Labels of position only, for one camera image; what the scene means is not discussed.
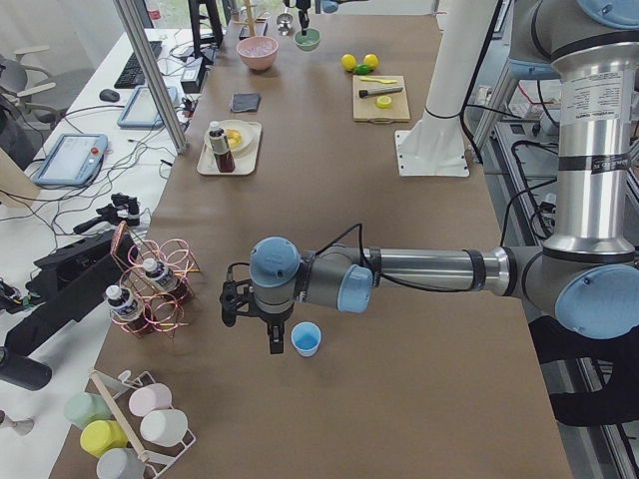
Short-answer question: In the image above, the white plate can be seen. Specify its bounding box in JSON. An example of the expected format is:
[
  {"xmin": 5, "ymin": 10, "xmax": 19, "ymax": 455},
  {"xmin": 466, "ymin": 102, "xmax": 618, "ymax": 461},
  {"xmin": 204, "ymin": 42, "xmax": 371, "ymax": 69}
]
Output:
[{"xmin": 209, "ymin": 120, "xmax": 254, "ymax": 154}]

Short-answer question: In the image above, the teach pendant far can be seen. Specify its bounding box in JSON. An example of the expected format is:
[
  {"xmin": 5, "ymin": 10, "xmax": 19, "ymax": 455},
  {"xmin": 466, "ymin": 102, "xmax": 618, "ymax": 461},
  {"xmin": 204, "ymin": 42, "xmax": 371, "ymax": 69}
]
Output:
[{"xmin": 117, "ymin": 85, "xmax": 164, "ymax": 130}]

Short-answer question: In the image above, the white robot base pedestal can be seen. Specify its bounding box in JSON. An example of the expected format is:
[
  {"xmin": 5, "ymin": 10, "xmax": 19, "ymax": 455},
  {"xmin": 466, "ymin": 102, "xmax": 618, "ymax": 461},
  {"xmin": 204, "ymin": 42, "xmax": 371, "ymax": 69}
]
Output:
[{"xmin": 395, "ymin": 0, "xmax": 500, "ymax": 178}]

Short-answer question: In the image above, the white wire cup rack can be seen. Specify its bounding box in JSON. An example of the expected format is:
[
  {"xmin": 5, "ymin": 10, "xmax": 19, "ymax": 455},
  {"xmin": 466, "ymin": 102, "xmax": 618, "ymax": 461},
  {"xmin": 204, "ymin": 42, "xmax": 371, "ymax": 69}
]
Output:
[{"xmin": 89, "ymin": 369, "xmax": 197, "ymax": 478}]

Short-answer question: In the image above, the yellow lemon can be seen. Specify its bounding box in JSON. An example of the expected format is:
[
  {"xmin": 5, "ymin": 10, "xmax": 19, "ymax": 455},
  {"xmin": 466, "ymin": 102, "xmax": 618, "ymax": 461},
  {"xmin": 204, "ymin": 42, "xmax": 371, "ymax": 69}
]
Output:
[
  {"xmin": 363, "ymin": 53, "xmax": 379, "ymax": 70},
  {"xmin": 340, "ymin": 53, "xmax": 357, "ymax": 72}
]

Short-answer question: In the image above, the wooden cutting board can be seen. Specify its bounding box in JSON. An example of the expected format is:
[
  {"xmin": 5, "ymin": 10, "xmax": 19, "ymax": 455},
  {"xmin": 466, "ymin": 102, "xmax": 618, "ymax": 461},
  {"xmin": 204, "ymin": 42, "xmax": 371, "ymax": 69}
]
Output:
[{"xmin": 352, "ymin": 76, "xmax": 410, "ymax": 123}]

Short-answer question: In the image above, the grey folded cloth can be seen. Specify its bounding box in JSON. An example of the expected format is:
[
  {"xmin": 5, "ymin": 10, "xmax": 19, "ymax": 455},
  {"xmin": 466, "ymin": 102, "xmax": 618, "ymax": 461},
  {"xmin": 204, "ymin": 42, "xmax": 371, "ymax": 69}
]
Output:
[{"xmin": 230, "ymin": 93, "xmax": 262, "ymax": 113}]

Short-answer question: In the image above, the green lime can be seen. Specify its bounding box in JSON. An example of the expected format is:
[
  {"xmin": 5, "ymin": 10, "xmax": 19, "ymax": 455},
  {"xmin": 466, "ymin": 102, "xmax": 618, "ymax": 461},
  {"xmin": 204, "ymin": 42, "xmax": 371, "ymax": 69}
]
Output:
[{"xmin": 353, "ymin": 64, "xmax": 371, "ymax": 76}]

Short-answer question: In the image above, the steel jigger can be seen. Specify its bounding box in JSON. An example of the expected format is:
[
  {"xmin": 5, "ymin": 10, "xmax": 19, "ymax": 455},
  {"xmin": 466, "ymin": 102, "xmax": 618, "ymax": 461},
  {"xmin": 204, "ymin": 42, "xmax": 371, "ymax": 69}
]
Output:
[{"xmin": 276, "ymin": 7, "xmax": 294, "ymax": 36}]

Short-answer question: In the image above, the teach pendant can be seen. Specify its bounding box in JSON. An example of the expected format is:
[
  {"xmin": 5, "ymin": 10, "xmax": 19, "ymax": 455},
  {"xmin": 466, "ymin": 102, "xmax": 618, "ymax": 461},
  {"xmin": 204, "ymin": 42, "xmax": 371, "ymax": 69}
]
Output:
[
  {"xmin": 117, "ymin": 85, "xmax": 164, "ymax": 130},
  {"xmin": 33, "ymin": 134, "xmax": 109, "ymax": 188}
]

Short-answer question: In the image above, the tea bottle on tray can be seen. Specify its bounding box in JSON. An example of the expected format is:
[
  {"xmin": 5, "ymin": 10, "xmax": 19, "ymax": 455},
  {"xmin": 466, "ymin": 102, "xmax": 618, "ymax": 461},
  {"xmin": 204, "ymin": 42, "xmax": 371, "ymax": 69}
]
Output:
[{"xmin": 208, "ymin": 121, "xmax": 236, "ymax": 174}]

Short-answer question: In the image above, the half lemon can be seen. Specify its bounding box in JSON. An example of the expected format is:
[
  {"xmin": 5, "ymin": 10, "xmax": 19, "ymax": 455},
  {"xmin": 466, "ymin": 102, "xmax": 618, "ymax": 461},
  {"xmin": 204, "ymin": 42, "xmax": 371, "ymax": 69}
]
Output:
[{"xmin": 375, "ymin": 96, "xmax": 392, "ymax": 109}]

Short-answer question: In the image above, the black computer mouse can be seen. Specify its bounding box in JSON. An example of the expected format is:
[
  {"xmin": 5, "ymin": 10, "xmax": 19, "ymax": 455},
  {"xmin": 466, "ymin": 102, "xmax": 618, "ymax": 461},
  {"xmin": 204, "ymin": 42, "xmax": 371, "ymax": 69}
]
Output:
[{"xmin": 99, "ymin": 89, "xmax": 120, "ymax": 103}]

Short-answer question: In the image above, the white cup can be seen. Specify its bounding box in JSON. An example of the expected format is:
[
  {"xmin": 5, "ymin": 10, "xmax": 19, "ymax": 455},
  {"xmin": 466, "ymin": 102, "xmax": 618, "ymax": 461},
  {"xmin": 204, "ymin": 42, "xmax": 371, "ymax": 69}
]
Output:
[{"xmin": 140, "ymin": 409, "xmax": 188, "ymax": 447}]

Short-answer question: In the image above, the green cup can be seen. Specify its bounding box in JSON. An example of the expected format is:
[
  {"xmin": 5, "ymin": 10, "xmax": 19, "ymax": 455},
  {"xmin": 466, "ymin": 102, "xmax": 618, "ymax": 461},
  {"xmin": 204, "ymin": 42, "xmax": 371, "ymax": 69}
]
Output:
[{"xmin": 63, "ymin": 392, "xmax": 112, "ymax": 429}]

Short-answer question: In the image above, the blue cup with ice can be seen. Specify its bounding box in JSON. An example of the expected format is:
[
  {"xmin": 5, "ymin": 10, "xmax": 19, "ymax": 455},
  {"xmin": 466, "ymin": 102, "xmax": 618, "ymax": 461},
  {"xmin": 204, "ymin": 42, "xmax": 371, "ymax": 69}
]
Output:
[{"xmin": 291, "ymin": 321, "xmax": 321, "ymax": 357}]

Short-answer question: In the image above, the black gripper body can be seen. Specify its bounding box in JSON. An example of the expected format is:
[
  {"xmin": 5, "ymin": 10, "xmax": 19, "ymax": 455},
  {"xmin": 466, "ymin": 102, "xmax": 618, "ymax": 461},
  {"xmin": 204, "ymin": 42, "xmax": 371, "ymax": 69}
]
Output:
[
  {"xmin": 220, "ymin": 264, "xmax": 293, "ymax": 335},
  {"xmin": 283, "ymin": 0, "xmax": 312, "ymax": 13}
]

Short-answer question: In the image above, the bottle in rack upper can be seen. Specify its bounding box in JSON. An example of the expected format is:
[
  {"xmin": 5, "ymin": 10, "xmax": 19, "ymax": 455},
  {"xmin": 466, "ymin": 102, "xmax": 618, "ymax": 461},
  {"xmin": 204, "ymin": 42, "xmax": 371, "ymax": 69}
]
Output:
[{"xmin": 142, "ymin": 257, "xmax": 180, "ymax": 293}]

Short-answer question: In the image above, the yellow plastic knife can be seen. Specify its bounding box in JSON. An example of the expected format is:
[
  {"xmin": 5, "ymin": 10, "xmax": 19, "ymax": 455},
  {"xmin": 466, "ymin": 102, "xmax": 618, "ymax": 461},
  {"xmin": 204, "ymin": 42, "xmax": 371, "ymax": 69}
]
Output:
[{"xmin": 359, "ymin": 76, "xmax": 397, "ymax": 85}]

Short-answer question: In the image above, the aluminium frame post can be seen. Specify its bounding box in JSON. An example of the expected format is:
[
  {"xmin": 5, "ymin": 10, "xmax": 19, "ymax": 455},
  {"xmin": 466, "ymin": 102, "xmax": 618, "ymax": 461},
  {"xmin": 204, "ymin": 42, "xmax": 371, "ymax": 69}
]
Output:
[{"xmin": 113, "ymin": 0, "xmax": 188, "ymax": 154}]

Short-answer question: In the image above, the pink bowl with ice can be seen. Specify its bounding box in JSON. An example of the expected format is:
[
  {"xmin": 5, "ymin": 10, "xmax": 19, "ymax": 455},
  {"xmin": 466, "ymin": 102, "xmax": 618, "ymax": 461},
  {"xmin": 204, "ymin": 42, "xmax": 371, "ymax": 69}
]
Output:
[{"xmin": 236, "ymin": 36, "xmax": 279, "ymax": 72}]

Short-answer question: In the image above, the pink cup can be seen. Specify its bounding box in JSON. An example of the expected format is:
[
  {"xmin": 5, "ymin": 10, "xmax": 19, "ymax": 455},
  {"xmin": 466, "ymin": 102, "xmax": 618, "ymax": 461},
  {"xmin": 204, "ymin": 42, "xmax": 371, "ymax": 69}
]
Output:
[{"xmin": 129, "ymin": 383, "xmax": 173, "ymax": 417}]

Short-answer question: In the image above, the copper wire bottle rack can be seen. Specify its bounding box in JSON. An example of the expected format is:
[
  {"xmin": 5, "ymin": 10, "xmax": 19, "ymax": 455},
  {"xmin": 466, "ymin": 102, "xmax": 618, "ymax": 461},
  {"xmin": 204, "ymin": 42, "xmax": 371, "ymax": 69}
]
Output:
[{"xmin": 105, "ymin": 222, "xmax": 200, "ymax": 338}]

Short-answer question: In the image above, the green ceramic bowl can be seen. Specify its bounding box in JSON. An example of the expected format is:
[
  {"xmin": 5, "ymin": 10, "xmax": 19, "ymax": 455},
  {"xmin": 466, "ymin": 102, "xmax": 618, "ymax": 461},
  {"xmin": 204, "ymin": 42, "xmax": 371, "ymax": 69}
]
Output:
[{"xmin": 294, "ymin": 28, "xmax": 320, "ymax": 52}]

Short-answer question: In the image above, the black camera gimbal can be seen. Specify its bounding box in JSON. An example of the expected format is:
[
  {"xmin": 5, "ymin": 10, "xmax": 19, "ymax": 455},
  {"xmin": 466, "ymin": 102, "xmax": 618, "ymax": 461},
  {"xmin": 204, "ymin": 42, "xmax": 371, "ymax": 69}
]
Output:
[{"xmin": 73, "ymin": 194, "xmax": 141, "ymax": 235}]

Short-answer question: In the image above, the bottle in rack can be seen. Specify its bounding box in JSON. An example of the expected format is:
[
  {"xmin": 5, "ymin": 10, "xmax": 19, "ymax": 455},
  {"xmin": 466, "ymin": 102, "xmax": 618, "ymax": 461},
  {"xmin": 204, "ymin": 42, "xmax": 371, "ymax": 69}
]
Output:
[
  {"xmin": 105, "ymin": 284, "xmax": 144, "ymax": 323},
  {"xmin": 142, "ymin": 257, "xmax": 180, "ymax": 293}
]

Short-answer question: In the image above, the grey cup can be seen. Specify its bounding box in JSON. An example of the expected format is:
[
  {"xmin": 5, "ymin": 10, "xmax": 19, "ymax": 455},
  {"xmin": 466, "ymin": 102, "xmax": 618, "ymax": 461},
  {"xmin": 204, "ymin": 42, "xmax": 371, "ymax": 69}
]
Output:
[{"xmin": 96, "ymin": 448, "xmax": 145, "ymax": 479}]

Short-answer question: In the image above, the yellow cup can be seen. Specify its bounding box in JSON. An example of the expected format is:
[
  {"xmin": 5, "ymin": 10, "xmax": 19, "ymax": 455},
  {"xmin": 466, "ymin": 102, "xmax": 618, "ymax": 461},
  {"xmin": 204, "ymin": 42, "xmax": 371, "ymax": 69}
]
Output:
[{"xmin": 80, "ymin": 420, "xmax": 128, "ymax": 458}]

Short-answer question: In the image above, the black case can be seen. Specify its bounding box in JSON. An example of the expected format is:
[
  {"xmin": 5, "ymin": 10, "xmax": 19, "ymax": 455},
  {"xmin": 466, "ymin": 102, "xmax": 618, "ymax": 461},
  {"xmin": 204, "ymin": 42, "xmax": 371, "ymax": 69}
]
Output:
[{"xmin": 5, "ymin": 231, "xmax": 134, "ymax": 356}]

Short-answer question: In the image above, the bottle in rack lower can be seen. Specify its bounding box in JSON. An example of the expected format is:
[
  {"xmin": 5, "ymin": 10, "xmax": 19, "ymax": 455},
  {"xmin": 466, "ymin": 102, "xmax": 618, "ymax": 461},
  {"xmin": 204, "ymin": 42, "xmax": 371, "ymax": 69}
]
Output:
[{"xmin": 105, "ymin": 284, "xmax": 144, "ymax": 323}]

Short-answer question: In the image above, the cream serving tray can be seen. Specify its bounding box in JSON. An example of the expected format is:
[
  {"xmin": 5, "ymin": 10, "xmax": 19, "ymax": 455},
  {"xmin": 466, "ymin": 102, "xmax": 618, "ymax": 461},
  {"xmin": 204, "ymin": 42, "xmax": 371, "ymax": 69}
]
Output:
[{"xmin": 197, "ymin": 120, "xmax": 262, "ymax": 176}]

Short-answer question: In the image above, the teach pendant near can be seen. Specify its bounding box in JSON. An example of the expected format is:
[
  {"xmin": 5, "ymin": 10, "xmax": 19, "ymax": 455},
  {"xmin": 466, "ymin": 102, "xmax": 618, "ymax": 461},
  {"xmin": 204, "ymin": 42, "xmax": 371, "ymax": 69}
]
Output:
[{"xmin": 33, "ymin": 134, "xmax": 109, "ymax": 188}]

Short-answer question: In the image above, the black keyboard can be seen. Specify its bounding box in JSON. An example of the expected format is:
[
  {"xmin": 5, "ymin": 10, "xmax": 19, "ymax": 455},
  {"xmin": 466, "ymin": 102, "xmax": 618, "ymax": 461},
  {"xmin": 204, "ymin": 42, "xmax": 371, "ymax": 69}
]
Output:
[{"xmin": 114, "ymin": 40, "xmax": 163, "ymax": 89}]

